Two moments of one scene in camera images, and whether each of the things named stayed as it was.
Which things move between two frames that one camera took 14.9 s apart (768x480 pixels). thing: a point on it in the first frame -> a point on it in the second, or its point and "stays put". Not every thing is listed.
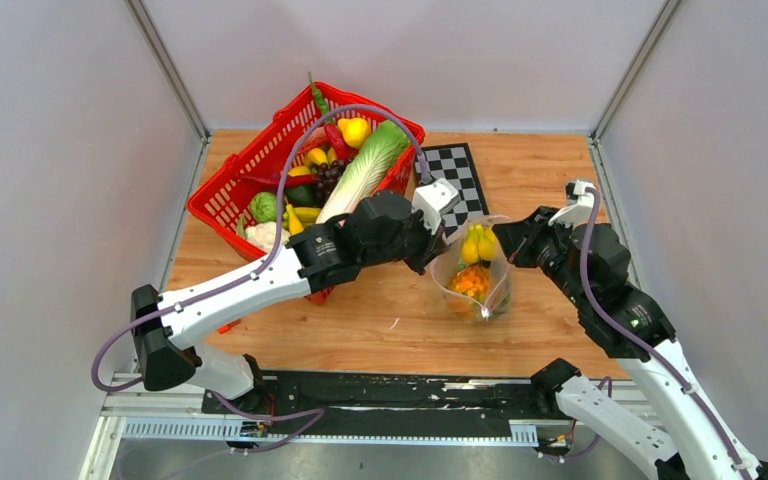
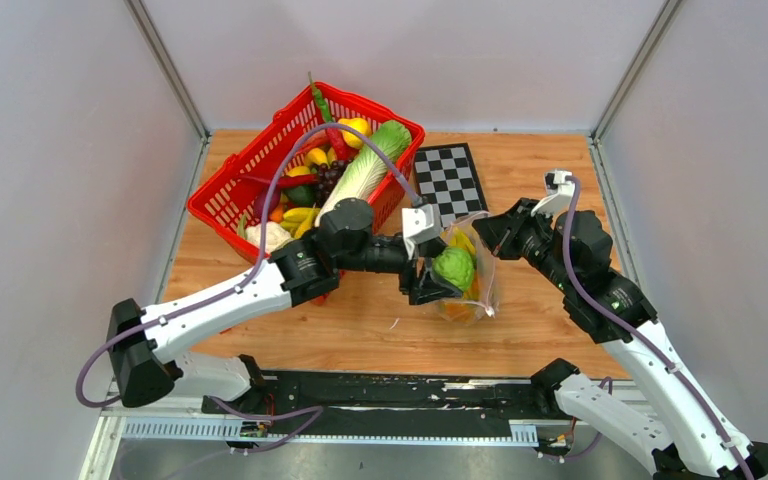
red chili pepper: (343, 151) stays put
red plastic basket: (216, 201) stays put
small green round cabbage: (263, 207) -> (456, 265)
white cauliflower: (264, 234) stays put
